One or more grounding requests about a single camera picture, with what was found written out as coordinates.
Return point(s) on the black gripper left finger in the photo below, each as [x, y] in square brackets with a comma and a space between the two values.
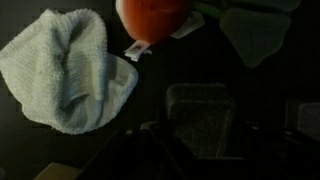
[133, 160]

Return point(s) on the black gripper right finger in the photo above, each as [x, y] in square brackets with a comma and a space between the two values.
[286, 156]

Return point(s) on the thick black foam block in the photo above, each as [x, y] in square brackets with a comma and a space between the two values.
[200, 116]

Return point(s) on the large white towel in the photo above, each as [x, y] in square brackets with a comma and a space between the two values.
[60, 73]

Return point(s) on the large cardboard box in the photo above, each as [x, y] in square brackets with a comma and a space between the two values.
[56, 172]

